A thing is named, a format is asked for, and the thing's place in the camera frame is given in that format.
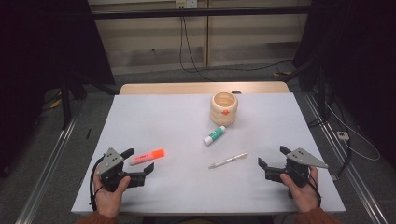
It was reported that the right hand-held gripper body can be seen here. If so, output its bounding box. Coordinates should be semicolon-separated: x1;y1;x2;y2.
264;147;329;200

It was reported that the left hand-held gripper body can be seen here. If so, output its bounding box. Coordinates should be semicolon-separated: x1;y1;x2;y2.
96;147;148;192

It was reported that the orange highlighter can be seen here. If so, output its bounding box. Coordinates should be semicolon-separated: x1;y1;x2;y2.
129;148;166;166

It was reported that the silver pen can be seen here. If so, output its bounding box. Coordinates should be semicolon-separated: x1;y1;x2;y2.
208;151;249;170

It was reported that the green and white glue stick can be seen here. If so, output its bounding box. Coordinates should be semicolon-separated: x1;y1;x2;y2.
203;125;227;147

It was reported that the cream ribbed pen holder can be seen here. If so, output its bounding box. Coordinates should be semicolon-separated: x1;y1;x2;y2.
209;91;239;127

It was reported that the person's right hand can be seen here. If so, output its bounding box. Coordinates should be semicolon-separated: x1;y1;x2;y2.
279;166;321;214

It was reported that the person's left hand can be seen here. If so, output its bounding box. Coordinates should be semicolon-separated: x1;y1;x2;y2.
92;166;132;219

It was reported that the white table board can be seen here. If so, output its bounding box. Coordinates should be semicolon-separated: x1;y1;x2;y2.
70;92;347;217

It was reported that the black tripod stand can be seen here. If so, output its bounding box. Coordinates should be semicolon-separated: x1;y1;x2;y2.
286;55;331;122
59;73;120;130

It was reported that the light wooden table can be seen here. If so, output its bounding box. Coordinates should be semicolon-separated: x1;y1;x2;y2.
119;81;290;95

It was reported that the black curtain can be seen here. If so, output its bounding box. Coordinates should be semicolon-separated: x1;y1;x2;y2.
0;0;116;178
292;0;396;160

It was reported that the black horizontal bar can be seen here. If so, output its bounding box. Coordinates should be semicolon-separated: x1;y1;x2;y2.
92;5;312;21

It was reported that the left hand-held gripper black cable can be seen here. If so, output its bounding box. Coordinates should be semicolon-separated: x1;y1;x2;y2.
89;155;106;213

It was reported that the hand-held gripper black cable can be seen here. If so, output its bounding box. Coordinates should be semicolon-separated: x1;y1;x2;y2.
307;174;322;208
89;155;106;213

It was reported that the right hand-held gripper black cable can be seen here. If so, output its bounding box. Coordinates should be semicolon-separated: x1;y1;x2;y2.
307;174;322;208

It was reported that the black floor cable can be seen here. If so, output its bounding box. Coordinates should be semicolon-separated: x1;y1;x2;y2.
307;99;353;178

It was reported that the aluminium floor rail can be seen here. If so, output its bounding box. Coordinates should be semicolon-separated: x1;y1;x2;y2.
15;116;78;224
303;92;390;224

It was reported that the white floor cable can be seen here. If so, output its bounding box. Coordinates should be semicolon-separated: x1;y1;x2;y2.
325;102;381;162

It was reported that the black wall cable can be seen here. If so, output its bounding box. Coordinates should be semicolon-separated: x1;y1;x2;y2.
178;16;294;75
182;16;217;83

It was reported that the white wall socket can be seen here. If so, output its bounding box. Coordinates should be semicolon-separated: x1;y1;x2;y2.
175;0;199;9

